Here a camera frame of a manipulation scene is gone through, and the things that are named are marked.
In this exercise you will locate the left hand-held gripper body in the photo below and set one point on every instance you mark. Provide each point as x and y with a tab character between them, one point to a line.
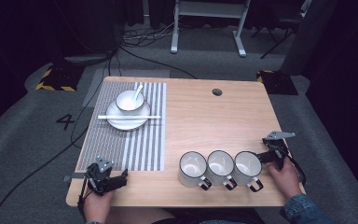
98	179

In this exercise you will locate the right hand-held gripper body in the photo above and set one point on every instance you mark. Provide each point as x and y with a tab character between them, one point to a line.
278	147

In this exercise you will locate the white mug black rim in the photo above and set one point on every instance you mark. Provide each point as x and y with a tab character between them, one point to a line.
247	166
219	166
191	169

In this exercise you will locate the person's left hand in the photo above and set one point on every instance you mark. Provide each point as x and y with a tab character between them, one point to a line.
96	207

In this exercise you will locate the person's right hand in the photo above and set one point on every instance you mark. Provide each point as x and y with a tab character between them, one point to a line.
287	180

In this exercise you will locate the grey tape strip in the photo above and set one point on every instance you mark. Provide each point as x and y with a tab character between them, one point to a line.
73	177

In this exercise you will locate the grey striped placemat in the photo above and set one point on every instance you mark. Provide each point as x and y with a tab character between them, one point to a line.
108	149

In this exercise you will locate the person's legs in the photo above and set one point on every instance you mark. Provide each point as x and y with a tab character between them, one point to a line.
136	216

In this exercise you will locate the white plate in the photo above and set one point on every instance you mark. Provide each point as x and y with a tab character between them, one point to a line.
127	123

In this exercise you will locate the white chopstick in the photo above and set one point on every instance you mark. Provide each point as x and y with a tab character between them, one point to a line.
127	116

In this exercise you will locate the black yellow striped floor plate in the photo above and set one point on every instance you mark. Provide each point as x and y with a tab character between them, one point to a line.
59	79
276	82

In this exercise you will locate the white bowl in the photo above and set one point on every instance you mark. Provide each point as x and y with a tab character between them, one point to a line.
127	102

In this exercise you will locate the white spoon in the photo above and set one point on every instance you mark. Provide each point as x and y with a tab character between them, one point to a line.
137	91

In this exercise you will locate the black tripod stand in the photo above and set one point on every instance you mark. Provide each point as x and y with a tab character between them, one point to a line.
276	37

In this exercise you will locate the grey column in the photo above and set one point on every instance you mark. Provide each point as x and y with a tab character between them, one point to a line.
310	37

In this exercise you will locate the white metal desk frame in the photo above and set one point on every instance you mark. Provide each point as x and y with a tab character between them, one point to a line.
209	9

